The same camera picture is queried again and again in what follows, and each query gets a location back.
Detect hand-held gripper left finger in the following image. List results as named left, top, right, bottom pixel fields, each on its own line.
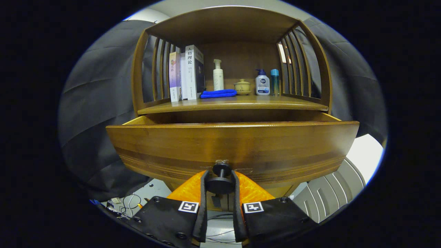
left=127, top=170, right=210, bottom=248

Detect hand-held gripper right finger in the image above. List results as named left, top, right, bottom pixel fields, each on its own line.
left=231, top=170, right=317, bottom=247

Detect wooden drawer with black knob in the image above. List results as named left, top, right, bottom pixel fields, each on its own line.
left=106, top=112, right=360, bottom=195

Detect wooden countertop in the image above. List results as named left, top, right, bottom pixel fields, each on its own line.
left=137, top=95, right=329, bottom=115

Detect wooden cabinet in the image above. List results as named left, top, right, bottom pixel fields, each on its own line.
left=131, top=5, right=333, bottom=211

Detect white grey unit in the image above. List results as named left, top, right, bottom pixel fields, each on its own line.
left=291, top=134, right=384, bottom=224

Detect blue folded cloth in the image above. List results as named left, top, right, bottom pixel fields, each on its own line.
left=200, top=89, right=237, bottom=99

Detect yellow lidded teacup with saucer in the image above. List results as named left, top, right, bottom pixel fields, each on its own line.
left=234, top=79, right=252, bottom=95

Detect thick white book dark cover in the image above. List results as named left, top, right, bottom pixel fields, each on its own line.
left=185, top=45, right=206, bottom=100

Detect white foam pump bottle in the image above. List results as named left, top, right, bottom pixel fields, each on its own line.
left=213, top=59, right=224, bottom=91

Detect thin white book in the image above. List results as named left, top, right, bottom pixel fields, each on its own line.
left=180, top=52, right=188, bottom=100

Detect white bottle blue pump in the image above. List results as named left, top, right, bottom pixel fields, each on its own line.
left=255, top=69, right=270, bottom=96

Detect purple book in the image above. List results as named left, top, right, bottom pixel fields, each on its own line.
left=169, top=52, right=182, bottom=102

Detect teal spray bottle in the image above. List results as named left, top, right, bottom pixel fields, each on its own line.
left=270, top=69, right=280, bottom=96

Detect black backdrop cloth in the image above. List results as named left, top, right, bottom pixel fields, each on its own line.
left=57, top=15, right=388, bottom=202

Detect black floor cables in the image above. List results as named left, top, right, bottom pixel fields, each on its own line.
left=206, top=213, right=235, bottom=244

